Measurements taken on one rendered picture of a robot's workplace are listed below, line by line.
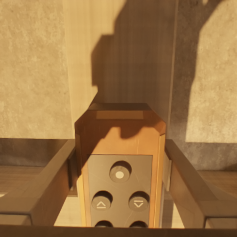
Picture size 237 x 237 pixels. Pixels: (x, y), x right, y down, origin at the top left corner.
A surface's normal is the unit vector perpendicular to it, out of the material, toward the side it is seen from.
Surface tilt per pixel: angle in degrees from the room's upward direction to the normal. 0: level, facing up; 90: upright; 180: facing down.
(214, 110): 0
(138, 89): 0
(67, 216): 0
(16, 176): 90
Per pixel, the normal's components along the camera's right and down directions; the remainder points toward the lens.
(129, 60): -0.03, 0.25
